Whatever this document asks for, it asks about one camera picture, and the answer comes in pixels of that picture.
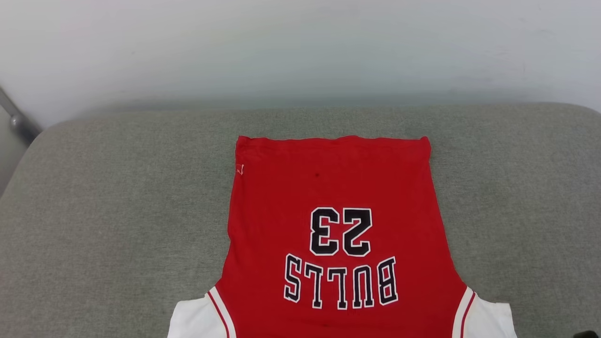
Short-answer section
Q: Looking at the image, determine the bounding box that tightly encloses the red and white basketball jersey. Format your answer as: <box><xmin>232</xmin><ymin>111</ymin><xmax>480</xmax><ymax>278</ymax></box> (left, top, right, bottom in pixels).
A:
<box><xmin>167</xmin><ymin>135</ymin><xmax>517</xmax><ymax>338</ymax></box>

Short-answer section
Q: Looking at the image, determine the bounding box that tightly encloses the grey fabric sofa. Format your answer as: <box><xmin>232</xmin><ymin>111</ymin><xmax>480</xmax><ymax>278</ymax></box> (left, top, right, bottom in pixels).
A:
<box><xmin>0</xmin><ymin>103</ymin><xmax>601</xmax><ymax>338</ymax></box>

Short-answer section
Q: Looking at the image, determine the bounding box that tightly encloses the grey metal pole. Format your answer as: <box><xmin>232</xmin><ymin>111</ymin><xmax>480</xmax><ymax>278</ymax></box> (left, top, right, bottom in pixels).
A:
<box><xmin>0</xmin><ymin>87</ymin><xmax>42</xmax><ymax>144</ymax></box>

